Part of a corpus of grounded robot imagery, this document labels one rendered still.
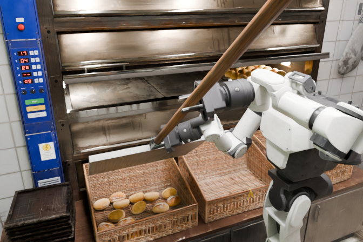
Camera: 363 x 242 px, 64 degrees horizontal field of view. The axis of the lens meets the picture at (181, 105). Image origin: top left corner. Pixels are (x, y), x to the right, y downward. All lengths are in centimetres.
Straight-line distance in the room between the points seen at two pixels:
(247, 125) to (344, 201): 124
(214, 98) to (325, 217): 169
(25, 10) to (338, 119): 141
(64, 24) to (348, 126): 138
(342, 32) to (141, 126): 171
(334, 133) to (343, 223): 185
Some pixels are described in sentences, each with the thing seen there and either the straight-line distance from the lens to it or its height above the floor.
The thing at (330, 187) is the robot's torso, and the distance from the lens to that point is 151.
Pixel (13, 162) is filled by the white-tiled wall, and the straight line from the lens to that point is 191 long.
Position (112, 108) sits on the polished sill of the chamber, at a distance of 181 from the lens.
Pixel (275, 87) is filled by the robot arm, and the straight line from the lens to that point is 85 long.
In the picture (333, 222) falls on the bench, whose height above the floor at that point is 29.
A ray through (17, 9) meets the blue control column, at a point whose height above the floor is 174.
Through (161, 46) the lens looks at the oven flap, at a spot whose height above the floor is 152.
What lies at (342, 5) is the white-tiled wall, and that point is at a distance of 261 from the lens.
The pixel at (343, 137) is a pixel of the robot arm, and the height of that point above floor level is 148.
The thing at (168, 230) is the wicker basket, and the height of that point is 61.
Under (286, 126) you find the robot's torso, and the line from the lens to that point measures 115.
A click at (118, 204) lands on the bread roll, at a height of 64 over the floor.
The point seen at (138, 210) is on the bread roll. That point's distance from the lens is 183.
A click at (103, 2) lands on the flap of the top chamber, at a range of 169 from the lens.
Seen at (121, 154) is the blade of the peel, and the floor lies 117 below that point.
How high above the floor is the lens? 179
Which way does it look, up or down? 20 degrees down
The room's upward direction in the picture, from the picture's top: straight up
